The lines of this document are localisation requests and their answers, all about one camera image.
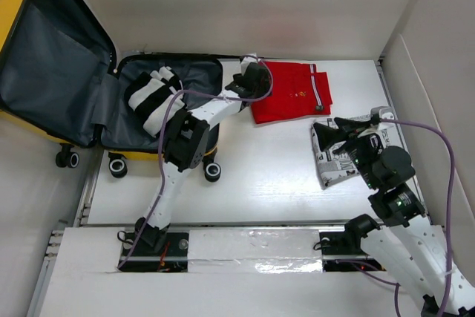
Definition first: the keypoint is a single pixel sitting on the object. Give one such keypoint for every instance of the black and white striped garment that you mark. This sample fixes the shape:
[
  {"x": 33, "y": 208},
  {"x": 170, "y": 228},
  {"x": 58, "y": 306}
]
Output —
[{"x": 149, "y": 95}]

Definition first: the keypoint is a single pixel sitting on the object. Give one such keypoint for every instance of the white foam cover panel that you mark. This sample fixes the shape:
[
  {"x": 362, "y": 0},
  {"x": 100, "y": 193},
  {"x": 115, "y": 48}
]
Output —
[{"x": 252, "y": 250}]

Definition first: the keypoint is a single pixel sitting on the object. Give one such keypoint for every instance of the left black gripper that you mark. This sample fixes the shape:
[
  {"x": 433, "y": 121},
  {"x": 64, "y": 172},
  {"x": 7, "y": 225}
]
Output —
[{"x": 263, "y": 87}]

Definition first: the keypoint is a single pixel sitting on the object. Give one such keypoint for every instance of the newspaper print cloth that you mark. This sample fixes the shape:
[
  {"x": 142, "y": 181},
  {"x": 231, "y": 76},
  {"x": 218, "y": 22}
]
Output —
[{"x": 334, "y": 168}]

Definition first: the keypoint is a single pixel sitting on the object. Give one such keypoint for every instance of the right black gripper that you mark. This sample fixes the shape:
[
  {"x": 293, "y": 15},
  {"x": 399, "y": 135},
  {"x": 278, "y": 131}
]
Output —
[{"x": 326, "y": 135}]

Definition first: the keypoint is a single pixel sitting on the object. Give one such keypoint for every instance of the yellow cartoon suitcase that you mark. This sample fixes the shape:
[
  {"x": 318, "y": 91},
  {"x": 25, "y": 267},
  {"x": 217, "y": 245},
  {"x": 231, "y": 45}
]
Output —
[{"x": 61, "y": 77}]

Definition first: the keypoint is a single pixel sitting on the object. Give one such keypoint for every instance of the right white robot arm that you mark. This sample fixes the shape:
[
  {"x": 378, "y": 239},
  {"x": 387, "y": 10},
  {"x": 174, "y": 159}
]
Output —
[{"x": 400, "y": 237}]

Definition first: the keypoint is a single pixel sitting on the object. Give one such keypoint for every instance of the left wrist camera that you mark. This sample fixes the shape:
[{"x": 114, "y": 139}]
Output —
[{"x": 249, "y": 62}]

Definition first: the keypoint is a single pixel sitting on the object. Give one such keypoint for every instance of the red shirt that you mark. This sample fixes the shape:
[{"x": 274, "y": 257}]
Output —
[{"x": 299, "y": 90}]

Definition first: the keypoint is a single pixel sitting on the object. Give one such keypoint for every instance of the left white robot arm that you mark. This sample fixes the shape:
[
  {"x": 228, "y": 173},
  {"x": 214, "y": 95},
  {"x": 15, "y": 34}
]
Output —
[{"x": 186, "y": 119}]

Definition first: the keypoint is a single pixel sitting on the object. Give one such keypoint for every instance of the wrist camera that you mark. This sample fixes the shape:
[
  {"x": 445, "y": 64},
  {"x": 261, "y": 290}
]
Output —
[
  {"x": 249, "y": 62},
  {"x": 381, "y": 113}
]

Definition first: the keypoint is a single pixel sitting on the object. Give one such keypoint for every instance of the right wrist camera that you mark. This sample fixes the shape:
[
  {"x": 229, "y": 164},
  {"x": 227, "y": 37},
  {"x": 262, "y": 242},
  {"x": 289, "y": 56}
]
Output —
[{"x": 381, "y": 113}]

